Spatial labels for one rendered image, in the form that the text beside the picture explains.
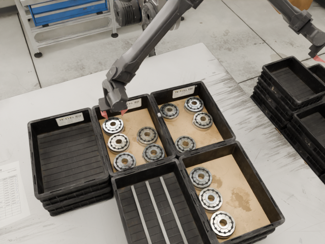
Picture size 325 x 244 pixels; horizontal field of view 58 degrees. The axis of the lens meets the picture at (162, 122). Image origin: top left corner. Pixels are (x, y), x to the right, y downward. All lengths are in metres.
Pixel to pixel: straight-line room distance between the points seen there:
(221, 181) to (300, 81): 1.32
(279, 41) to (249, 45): 0.36
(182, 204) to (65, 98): 0.97
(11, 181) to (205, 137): 0.98
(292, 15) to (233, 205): 0.81
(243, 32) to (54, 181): 2.81
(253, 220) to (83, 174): 0.77
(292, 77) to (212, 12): 1.72
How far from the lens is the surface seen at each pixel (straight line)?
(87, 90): 1.88
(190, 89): 1.59
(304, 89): 2.43
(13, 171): 1.66
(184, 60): 2.05
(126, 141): 1.42
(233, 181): 1.40
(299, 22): 1.40
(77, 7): 3.13
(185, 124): 1.52
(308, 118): 2.40
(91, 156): 1.44
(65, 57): 3.24
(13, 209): 1.57
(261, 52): 3.44
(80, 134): 1.52
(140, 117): 1.54
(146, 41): 1.00
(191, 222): 1.29
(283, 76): 2.46
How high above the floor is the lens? 2.05
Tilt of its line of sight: 53 degrees down
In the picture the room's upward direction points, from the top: 3 degrees clockwise
